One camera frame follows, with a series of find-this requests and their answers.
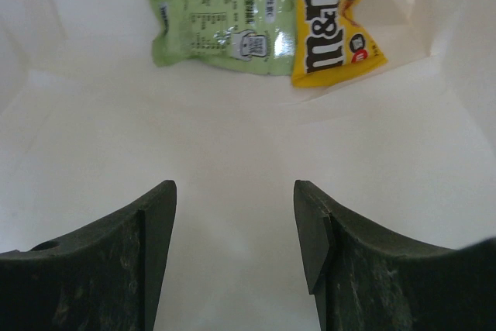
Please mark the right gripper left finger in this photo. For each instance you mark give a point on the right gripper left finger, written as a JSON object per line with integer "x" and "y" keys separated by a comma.
{"x": 106, "y": 275}

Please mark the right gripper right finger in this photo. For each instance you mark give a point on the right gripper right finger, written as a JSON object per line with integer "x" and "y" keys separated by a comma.
{"x": 364, "y": 276}

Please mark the beige paper bag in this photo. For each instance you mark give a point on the beige paper bag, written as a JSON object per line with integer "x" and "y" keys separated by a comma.
{"x": 89, "y": 124}

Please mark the yellow candy packet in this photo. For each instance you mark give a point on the yellow candy packet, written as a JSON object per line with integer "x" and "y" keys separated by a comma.
{"x": 332, "y": 47}

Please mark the light green snack packet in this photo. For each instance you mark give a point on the light green snack packet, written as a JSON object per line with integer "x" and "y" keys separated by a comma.
{"x": 249, "y": 36}

